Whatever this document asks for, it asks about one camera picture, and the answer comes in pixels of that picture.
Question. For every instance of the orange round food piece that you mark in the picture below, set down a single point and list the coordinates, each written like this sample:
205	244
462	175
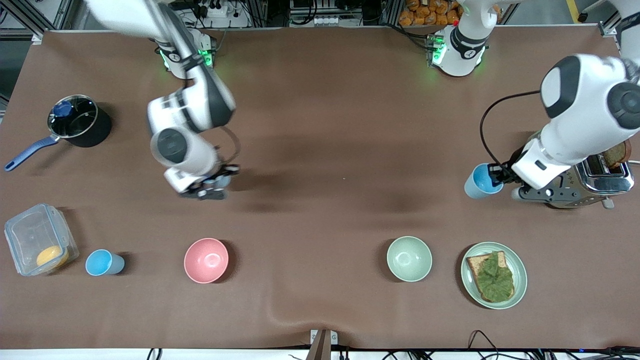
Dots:
52	256

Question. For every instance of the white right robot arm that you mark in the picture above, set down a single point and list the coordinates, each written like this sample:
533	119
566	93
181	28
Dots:
200	100

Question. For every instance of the brown bread slice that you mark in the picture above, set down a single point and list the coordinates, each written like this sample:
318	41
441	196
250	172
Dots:
474	263

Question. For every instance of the white power strip with plugs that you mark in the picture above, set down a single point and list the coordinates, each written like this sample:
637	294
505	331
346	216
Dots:
217	11

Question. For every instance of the bag of orange buns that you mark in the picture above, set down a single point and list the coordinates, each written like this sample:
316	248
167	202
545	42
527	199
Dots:
425	15

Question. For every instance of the brown table mat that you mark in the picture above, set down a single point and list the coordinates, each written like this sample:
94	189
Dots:
320	225

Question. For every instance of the pink bowl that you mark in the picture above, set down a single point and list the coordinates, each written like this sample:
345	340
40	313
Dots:
206	260

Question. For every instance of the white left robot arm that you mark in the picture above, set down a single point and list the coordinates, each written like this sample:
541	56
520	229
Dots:
590	100

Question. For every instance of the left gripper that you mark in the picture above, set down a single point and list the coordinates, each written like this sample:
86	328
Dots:
501	173

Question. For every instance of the green lettuce leaf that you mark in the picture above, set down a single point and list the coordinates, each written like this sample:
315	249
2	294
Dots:
495	280

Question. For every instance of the pale green plate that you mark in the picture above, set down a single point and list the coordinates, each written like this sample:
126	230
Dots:
520	275

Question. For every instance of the pale green bowl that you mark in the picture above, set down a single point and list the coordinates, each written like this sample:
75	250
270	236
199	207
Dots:
409	258

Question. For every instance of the dark toast slice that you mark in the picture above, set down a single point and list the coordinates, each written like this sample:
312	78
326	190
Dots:
617	155

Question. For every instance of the aluminium frame post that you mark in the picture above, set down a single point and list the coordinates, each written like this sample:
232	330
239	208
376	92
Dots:
37	36
607	28

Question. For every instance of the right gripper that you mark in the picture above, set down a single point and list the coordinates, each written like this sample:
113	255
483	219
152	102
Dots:
223	172

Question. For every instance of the metal table bracket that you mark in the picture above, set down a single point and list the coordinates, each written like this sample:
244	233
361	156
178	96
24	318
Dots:
333	339

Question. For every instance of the clear plastic food container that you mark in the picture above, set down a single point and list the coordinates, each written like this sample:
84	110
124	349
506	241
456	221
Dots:
30	232

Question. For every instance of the glass lid with blue knob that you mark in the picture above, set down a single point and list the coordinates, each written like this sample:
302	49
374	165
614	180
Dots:
80	120

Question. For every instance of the beige and chrome toaster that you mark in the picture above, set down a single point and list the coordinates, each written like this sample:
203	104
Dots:
610	182

